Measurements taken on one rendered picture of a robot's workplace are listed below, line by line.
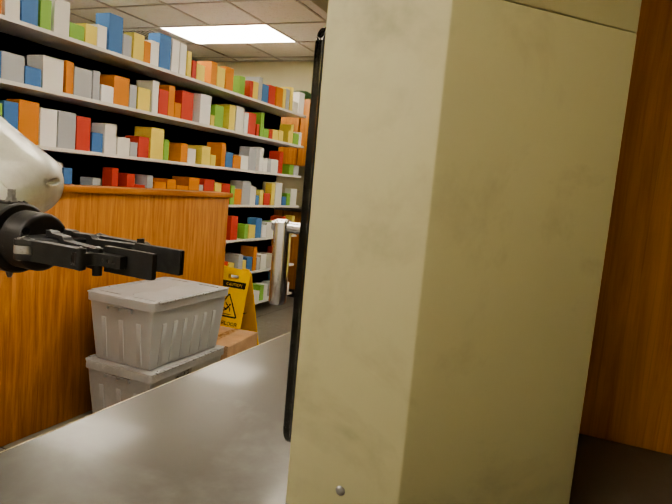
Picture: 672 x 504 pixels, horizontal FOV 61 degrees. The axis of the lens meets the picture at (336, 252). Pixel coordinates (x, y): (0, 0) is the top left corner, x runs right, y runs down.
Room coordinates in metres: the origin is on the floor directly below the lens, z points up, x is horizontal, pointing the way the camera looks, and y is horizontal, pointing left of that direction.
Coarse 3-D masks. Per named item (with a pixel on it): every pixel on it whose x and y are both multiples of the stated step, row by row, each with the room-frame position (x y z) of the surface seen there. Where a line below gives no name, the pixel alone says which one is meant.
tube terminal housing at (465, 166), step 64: (384, 0) 0.50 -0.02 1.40; (448, 0) 0.48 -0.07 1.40; (512, 0) 0.50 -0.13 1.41; (576, 0) 0.52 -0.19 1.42; (640, 0) 0.55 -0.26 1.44; (384, 64) 0.50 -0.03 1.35; (448, 64) 0.48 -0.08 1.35; (512, 64) 0.50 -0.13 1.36; (576, 64) 0.52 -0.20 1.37; (320, 128) 0.52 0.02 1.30; (384, 128) 0.49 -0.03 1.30; (448, 128) 0.48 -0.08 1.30; (512, 128) 0.50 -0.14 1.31; (576, 128) 0.53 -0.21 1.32; (320, 192) 0.51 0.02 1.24; (384, 192) 0.49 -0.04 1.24; (448, 192) 0.48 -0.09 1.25; (512, 192) 0.51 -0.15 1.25; (576, 192) 0.53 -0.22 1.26; (320, 256) 0.51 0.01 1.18; (384, 256) 0.49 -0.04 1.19; (448, 256) 0.48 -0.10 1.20; (512, 256) 0.51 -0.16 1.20; (576, 256) 0.54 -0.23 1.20; (320, 320) 0.51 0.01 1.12; (384, 320) 0.49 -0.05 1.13; (448, 320) 0.49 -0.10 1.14; (512, 320) 0.51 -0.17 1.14; (576, 320) 0.54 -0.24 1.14; (320, 384) 0.51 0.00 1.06; (384, 384) 0.48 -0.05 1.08; (448, 384) 0.49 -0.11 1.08; (512, 384) 0.52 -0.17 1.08; (576, 384) 0.54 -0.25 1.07; (320, 448) 0.51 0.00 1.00; (384, 448) 0.48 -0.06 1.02; (448, 448) 0.49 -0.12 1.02; (512, 448) 0.52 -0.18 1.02; (576, 448) 0.55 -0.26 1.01
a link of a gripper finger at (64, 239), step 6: (48, 234) 0.69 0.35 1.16; (54, 234) 0.69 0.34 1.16; (60, 234) 0.69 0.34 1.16; (60, 240) 0.68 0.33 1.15; (66, 240) 0.68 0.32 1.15; (72, 240) 0.68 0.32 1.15; (78, 246) 0.66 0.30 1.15; (84, 246) 0.65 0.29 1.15; (90, 246) 0.65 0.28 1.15; (96, 246) 0.64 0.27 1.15; (96, 252) 0.64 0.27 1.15; (102, 252) 0.64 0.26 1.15; (72, 258) 0.66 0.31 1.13; (96, 270) 0.64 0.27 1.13
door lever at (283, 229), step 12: (276, 228) 0.58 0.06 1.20; (288, 228) 0.58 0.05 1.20; (276, 240) 0.58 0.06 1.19; (288, 240) 0.58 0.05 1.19; (276, 252) 0.58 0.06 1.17; (288, 252) 0.59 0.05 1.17; (276, 264) 0.58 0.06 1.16; (288, 264) 0.59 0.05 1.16; (276, 276) 0.58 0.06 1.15; (276, 288) 0.58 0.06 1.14; (276, 300) 0.58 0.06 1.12
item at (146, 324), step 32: (96, 288) 2.70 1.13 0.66; (128, 288) 2.78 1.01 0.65; (160, 288) 2.85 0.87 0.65; (192, 288) 2.93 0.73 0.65; (224, 288) 2.98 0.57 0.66; (96, 320) 2.65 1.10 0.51; (128, 320) 2.57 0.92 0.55; (160, 320) 2.57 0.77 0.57; (192, 320) 2.79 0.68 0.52; (96, 352) 2.67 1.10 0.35; (128, 352) 2.58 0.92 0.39; (160, 352) 2.60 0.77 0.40; (192, 352) 2.84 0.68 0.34
